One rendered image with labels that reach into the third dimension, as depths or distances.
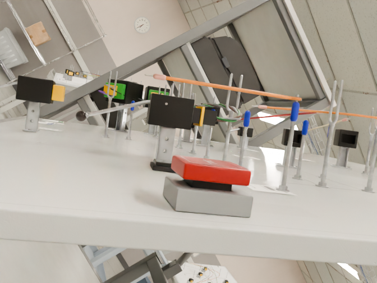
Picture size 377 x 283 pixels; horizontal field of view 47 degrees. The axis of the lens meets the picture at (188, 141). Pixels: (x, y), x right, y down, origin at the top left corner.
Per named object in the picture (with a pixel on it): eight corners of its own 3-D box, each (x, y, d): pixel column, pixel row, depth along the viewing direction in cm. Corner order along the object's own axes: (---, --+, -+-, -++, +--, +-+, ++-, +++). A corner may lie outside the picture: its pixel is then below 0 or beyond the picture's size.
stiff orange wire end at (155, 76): (143, 77, 44) (144, 72, 44) (298, 102, 48) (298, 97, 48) (145, 76, 43) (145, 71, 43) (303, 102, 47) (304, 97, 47)
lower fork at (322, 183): (332, 188, 56) (349, 80, 56) (320, 187, 56) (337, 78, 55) (323, 186, 58) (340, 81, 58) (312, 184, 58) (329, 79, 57)
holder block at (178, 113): (145, 123, 59) (149, 94, 59) (185, 128, 60) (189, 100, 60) (147, 124, 55) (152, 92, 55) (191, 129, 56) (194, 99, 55)
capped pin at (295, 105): (272, 189, 48) (287, 92, 47) (282, 189, 49) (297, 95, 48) (282, 192, 47) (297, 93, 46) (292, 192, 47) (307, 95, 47)
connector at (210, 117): (176, 120, 59) (179, 105, 59) (210, 125, 60) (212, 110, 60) (181, 121, 56) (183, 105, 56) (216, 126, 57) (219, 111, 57)
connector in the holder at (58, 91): (53, 100, 83) (55, 85, 83) (63, 101, 84) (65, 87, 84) (51, 100, 80) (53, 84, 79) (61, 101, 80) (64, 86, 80)
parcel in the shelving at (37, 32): (23, 27, 681) (40, 19, 685) (26, 29, 719) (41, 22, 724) (35, 46, 690) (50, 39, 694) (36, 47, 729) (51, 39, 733)
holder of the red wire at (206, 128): (212, 145, 122) (217, 106, 122) (214, 147, 109) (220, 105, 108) (194, 142, 122) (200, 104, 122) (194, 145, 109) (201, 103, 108)
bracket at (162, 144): (152, 160, 60) (157, 124, 59) (169, 162, 60) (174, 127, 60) (155, 164, 55) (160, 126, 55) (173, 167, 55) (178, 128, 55)
